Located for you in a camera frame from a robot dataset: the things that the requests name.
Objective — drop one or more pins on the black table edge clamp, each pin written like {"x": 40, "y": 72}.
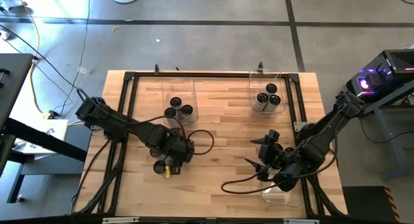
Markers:
{"x": 156, "y": 68}
{"x": 260, "y": 67}

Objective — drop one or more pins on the black aluminium table frame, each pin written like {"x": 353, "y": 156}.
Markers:
{"x": 226, "y": 75}

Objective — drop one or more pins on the white table edge bracket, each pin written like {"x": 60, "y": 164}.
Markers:
{"x": 300, "y": 221}
{"x": 119, "y": 220}

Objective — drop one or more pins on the black computer with coloured lights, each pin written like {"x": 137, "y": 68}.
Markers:
{"x": 398, "y": 62}

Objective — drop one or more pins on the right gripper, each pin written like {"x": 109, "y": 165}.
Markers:
{"x": 268, "y": 154}

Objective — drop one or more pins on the white printed box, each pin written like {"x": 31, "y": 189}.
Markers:
{"x": 48, "y": 130}

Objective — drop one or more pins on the black box with hazard stripes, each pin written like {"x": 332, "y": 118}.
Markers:
{"x": 365, "y": 204}

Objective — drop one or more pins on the small tan floor scrap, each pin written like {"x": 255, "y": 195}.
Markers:
{"x": 116, "y": 28}

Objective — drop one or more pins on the grey metal stand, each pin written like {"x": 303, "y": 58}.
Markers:
{"x": 391, "y": 143}

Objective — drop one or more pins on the white floor label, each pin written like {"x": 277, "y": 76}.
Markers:
{"x": 82, "y": 70}

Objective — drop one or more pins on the yellow tag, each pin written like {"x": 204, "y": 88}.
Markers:
{"x": 167, "y": 171}

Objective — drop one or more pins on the white power adapter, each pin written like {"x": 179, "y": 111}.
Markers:
{"x": 4, "y": 34}

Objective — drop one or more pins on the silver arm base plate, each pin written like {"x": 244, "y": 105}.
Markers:
{"x": 299, "y": 126}

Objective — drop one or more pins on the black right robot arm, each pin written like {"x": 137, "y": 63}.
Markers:
{"x": 323, "y": 130}

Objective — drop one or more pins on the clear plastic bin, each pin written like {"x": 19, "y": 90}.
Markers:
{"x": 258, "y": 81}
{"x": 179, "y": 88}
{"x": 281, "y": 198}

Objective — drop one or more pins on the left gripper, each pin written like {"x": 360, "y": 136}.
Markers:
{"x": 178, "y": 148}

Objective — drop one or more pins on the black desk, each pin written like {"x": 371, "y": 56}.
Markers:
{"x": 13, "y": 75}

